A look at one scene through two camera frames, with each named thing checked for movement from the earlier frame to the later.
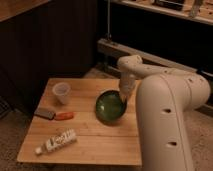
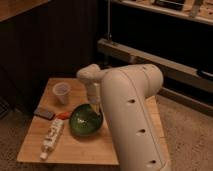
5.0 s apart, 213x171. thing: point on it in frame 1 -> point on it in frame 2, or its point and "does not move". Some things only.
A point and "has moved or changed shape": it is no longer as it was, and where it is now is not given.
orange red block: (63, 116) does not move
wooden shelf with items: (199, 10) does not move
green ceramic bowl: (110, 107) has moved or changed shape
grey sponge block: (42, 112) does not move
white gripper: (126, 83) -> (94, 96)
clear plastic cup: (61, 91) does not move
